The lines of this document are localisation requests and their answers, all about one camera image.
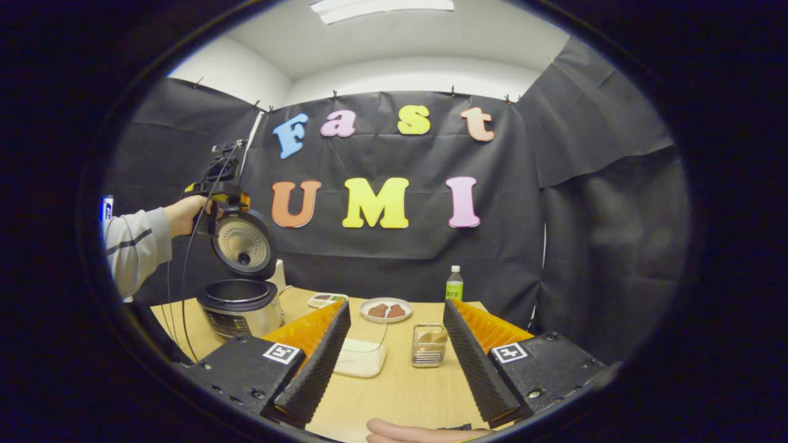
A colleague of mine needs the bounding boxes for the clear box of white rice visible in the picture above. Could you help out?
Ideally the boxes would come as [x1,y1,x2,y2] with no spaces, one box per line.
[334,320,389,378]

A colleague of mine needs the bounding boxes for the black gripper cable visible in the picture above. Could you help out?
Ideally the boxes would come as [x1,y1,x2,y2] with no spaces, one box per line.
[166,145,244,364]

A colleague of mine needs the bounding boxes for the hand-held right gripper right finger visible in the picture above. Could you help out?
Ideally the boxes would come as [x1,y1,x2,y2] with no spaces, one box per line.
[442,298,610,428]

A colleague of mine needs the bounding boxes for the green tea bottle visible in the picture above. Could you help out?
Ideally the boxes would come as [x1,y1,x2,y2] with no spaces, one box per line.
[445,265,464,302]

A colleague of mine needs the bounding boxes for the clear chopstick holder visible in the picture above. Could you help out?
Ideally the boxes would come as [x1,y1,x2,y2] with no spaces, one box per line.
[411,324,449,369]

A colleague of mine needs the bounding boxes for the white round plate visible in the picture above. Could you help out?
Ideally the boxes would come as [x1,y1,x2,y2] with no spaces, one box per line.
[360,297,414,324]

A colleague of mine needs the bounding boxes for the dark grey rice cooker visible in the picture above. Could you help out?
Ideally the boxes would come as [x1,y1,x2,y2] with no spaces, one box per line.
[197,208,285,343]

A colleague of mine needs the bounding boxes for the large ceiling light panel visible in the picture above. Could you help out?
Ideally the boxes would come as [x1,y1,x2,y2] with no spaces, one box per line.
[310,0,455,25]

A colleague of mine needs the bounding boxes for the wooden spoon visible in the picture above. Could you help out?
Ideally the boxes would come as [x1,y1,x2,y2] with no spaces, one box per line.
[416,328,447,354]

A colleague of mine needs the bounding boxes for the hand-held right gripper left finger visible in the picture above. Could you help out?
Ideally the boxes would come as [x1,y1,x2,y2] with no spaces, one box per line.
[185,300,352,428]

